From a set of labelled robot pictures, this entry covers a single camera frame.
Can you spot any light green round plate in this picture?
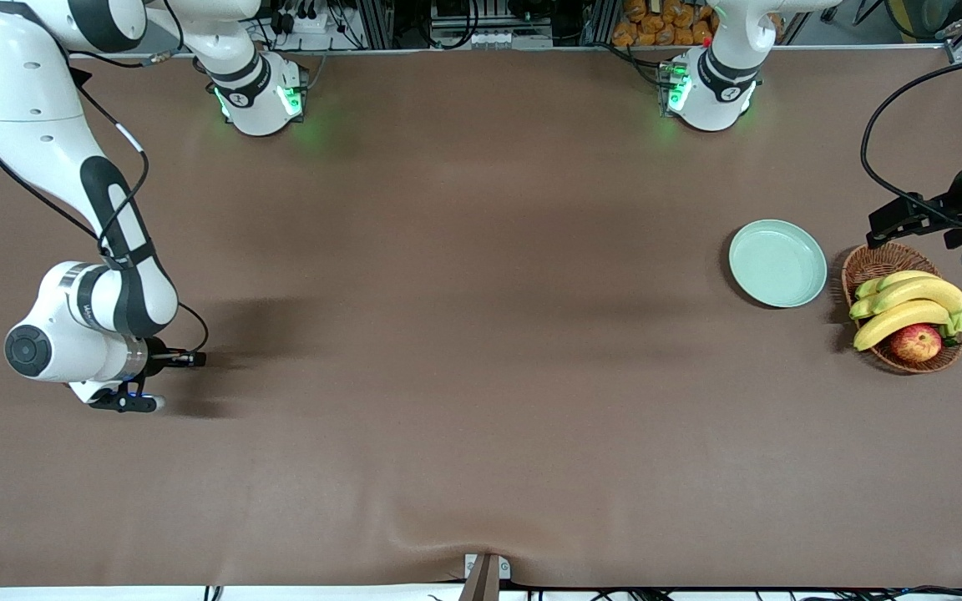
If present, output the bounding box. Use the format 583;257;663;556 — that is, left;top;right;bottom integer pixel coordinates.
728;219;828;309

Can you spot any brown wicker basket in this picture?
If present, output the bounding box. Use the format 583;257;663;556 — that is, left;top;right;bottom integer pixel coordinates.
841;241;962;375

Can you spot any small greenish yellow banana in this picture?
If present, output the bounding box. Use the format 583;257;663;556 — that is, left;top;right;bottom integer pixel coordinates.
855;270;939;300

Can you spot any large yellow banana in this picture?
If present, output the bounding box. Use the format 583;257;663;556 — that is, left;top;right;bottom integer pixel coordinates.
849;277;962;320
853;300;954;352

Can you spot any red yellow apple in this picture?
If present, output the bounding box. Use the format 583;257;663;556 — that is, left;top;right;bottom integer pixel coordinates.
889;323;944;364

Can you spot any pile of orange round items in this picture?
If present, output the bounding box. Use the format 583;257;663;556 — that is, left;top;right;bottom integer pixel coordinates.
611;0;784;48

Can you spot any brown table mat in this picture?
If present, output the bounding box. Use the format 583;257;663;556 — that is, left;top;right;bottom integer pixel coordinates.
0;46;962;589

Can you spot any white power strip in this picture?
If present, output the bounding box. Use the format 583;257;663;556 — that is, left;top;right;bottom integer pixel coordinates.
276;0;333;34

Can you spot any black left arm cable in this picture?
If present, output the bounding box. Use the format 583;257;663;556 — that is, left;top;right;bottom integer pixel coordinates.
860;50;962;235

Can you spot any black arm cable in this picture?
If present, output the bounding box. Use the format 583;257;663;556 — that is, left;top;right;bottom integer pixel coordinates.
0;0;209;360
860;50;962;235

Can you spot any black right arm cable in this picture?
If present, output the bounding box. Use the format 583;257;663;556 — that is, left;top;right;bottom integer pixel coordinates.
0;0;209;360

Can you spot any aluminium profile post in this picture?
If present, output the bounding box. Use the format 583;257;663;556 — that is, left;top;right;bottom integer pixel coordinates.
581;0;615;47
354;0;396;49

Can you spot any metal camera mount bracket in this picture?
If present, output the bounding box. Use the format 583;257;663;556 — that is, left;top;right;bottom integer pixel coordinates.
458;553;512;601

